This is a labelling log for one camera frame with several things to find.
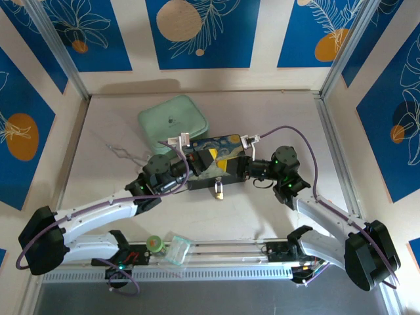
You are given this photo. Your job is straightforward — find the starry night painted box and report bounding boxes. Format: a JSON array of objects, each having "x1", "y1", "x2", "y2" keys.
[{"x1": 186, "y1": 133, "x2": 252, "y2": 192}]

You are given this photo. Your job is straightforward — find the small brass padlock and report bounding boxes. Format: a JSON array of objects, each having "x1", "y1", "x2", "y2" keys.
[{"x1": 213, "y1": 177, "x2": 226, "y2": 201}]

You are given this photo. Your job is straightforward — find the mint green zip case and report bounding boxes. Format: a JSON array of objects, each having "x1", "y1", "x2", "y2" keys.
[{"x1": 136, "y1": 94, "x2": 210, "y2": 156}]

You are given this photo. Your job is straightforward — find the metal crucible tongs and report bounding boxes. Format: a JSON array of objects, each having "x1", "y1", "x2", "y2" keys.
[{"x1": 105, "y1": 142, "x2": 150, "y2": 167}]

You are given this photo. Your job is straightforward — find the small green-capped bottle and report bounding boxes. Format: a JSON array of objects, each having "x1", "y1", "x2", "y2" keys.
[{"x1": 146, "y1": 235, "x2": 167, "y2": 257}]

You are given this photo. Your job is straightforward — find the slotted metal strip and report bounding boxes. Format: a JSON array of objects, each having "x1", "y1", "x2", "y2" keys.
[{"x1": 41, "y1": 264, "x2": 295, "y2": 284}]

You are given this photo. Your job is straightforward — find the aluminium side rail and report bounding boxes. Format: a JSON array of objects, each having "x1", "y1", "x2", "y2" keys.
[
  {"x1": 313, "y1": 91, "x2": 366, "y2": 224},
  {"x1": 49, "y1": 94, "x2": 91, "y2": 211}
]

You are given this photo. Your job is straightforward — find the aluminium front rail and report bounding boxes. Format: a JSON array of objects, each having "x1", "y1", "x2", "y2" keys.
[{"x1": 123, "y1": 241, "x2": 296, "y2": 267}]

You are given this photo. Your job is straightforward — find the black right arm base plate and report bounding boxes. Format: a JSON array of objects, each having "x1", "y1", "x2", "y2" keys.
[{"x1": 266, "y1": 240, "x2": 297, "y2": 263}]

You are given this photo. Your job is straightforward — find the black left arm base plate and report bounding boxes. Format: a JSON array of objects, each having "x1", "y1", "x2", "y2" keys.
[{"x1": 91, "y1": 244, "x2": 149, "y2": 267}]

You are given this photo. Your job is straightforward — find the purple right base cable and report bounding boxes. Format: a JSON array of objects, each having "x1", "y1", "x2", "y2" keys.
[{"x1": 294, "y1": 257, "x2": 337, "y2": 288}]

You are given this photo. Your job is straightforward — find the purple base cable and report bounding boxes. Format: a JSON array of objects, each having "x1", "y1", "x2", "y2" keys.
[
  {"x1": 294, "y1": 257, "x2": 337, "y2": 288},
  {"x1": 106, "y1": 258, "x2": 141, "y2": 297}
]

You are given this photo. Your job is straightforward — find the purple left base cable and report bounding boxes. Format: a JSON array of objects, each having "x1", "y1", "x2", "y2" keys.
[{"x1": 106, "y1": 258, "x2": 141, "y2": 297}]

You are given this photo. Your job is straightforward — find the aluminium frame post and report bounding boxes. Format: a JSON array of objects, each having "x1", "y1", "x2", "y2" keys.
[
  {"x1": 22, "y1": 0, "x2": 91, "y2": 101},
  {"x1": 320, "y1": 0, "x2": 385, "y2": 99}
]

